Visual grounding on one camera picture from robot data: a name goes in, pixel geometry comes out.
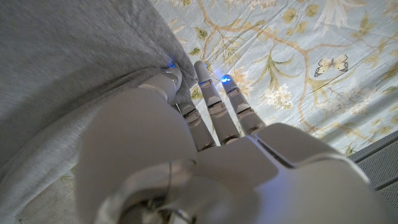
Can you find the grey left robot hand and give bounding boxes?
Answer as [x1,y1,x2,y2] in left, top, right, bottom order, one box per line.
[76,60,398,224]

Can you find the grey shorts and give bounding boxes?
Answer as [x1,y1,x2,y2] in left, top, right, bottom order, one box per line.
[0,0,198,224]

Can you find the floral butterfly backdrop cloth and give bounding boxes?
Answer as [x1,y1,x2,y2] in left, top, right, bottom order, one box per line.
[152,0,398,156]

